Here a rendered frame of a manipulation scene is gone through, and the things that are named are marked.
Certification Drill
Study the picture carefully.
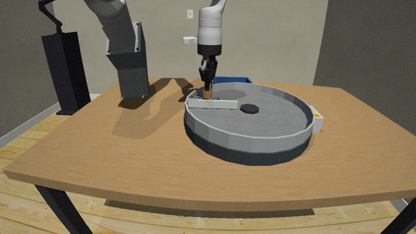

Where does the blue crate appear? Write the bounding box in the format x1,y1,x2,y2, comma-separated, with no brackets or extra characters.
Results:
213,76,253,84

